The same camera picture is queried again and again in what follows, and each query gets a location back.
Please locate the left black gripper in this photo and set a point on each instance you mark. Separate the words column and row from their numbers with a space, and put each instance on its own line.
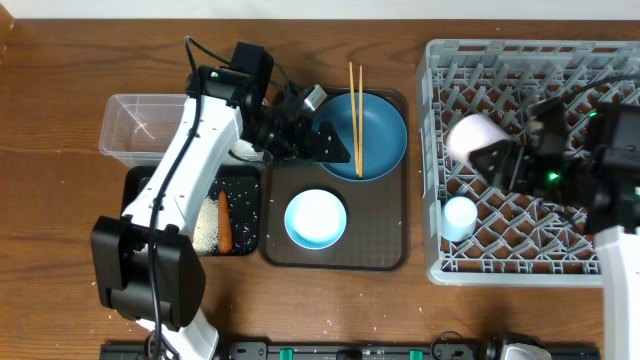
column 320, row 142

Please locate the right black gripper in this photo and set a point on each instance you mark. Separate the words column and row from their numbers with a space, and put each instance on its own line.
column 504, row 165

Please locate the pink cup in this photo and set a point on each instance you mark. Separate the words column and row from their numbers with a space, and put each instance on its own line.
column 471, row 133

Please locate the light blue cup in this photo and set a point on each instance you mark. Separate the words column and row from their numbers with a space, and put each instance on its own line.
column 459, row 217

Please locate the light blue rice bowl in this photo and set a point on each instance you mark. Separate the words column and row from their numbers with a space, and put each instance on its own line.
column 315, row 219

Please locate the orange carrot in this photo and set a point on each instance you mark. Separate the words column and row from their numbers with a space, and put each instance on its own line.
column 225, row 241

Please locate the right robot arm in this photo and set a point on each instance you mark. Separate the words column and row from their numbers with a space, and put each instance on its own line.
column 605, row 182

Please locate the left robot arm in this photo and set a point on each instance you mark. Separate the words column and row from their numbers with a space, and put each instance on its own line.
column 146, row 266

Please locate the grey dishwasher rack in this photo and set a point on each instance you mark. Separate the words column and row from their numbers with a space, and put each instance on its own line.
column 518, row 240

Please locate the left wooden chopstick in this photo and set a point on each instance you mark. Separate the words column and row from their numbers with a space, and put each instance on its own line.
column 354, row 121

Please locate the wooden chopstick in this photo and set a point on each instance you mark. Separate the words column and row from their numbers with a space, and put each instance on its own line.
column 354, row 121
column 360, row 123

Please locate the dark blue plate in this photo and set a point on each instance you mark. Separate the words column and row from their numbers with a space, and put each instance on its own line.
column 384, row 131

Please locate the right wooden chopstick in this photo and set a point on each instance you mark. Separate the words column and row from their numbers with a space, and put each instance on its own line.
column 360, row 123

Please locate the black plastic tray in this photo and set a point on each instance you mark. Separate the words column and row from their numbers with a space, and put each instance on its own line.
column 245, row 200

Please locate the brown serving tray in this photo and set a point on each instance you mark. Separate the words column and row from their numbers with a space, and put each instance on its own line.
column 376, row 237

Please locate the spilled white rice pile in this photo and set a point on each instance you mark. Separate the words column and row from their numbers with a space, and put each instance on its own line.
column 207, row 227

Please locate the clear plastic bin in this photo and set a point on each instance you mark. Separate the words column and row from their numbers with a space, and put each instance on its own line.
column 139, row 129

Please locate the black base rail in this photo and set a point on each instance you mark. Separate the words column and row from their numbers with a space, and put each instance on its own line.
column 262, row 351

